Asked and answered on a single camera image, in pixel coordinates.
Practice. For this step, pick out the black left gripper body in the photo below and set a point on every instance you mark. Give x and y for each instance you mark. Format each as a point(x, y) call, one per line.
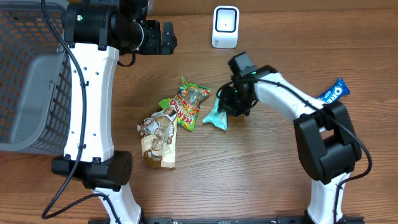
point(153, 40)

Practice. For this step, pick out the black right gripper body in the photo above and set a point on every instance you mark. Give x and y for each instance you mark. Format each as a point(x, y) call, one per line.
point(234, 100)

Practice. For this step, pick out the teal snack packet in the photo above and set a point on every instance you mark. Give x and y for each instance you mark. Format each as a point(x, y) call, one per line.
point(217, 117)

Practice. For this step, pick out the green Haribo gummy bag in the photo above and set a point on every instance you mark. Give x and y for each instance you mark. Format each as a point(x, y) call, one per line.
point(187, 103)

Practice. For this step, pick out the brown clear snack bag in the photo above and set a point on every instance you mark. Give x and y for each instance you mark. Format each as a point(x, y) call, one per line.
point(158, 143)

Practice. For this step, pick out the blue Oreo cookie pack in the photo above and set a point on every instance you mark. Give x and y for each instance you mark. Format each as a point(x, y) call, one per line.
point(335, 92)

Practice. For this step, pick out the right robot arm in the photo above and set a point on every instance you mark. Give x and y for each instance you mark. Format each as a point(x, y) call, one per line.
point(326, 142)

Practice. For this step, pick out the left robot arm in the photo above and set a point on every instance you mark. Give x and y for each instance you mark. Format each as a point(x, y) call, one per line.
point(95, 35)

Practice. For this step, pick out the white barcode scanner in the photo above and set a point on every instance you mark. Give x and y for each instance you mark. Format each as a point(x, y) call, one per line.
point(225, 29)

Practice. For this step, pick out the grey plastic mesh basket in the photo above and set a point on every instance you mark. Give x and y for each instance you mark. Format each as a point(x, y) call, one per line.
point(35, 82)

